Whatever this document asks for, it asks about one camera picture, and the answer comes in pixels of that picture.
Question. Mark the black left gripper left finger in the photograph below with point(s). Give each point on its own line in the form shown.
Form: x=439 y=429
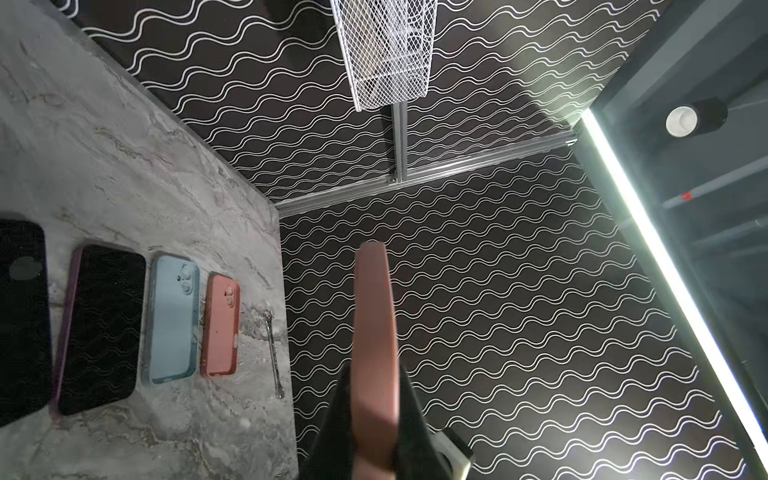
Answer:
x=331 y=456

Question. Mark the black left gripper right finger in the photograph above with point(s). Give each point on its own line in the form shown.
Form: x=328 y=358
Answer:
x=415 y=456

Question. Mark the black phone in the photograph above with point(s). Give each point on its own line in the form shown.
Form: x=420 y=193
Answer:
x=374 y=370
x=26 y=351

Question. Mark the pink phone case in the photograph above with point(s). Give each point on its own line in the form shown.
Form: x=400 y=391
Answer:
x=220 y=327

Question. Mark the light blue phone case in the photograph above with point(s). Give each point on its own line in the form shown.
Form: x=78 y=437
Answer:
x=173 y=317

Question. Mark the black phone taken from case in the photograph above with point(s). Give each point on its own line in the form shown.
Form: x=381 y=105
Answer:
x=101 y=332

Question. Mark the ceiling LED light strip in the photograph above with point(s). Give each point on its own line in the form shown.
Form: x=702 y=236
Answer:
x=692 y=314

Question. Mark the aluminium back horizontal bar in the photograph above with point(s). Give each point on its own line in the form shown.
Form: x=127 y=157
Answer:
x=400 y=138

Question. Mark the round spot lamp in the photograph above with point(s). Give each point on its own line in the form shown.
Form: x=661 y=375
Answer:
x=697 y=118

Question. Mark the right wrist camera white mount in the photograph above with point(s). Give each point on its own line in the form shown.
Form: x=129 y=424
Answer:
x=455 y=452

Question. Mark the aluminium corner frame post right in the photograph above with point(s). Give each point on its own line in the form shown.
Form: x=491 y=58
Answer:
x=421 y=175

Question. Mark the white wire mesh basket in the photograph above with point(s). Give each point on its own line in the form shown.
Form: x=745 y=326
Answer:
x=387 y=48

